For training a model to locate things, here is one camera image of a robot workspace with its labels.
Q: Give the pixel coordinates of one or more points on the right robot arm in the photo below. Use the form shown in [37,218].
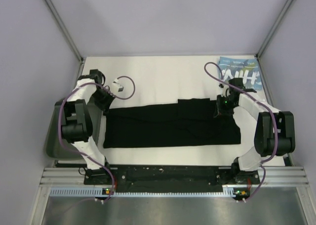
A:
[275,131]

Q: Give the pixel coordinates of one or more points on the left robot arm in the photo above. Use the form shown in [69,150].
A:
[75,127]

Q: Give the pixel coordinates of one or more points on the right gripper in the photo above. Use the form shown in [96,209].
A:
[219,111]

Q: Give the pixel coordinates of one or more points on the left aluminium frame post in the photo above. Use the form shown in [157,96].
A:
[63,29]

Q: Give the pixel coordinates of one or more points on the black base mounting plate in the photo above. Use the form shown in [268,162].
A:
[157,178]

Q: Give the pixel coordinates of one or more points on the aluminium frame post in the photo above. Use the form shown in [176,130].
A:
[285,9]
[63,29]

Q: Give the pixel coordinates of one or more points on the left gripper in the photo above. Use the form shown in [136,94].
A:
[104,106]

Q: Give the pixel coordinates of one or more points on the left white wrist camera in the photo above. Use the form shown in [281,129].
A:
[116,86]

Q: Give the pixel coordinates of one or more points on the light blue slotted cable duct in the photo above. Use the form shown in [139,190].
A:
[104,193]

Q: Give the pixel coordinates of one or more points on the dark green plastic bin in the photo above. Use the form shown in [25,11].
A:
[52,145]

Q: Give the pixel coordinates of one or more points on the right aluminium frame post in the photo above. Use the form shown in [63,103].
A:
[285,9]

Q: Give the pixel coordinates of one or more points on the black t-shirt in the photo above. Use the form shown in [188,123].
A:
[189,122]

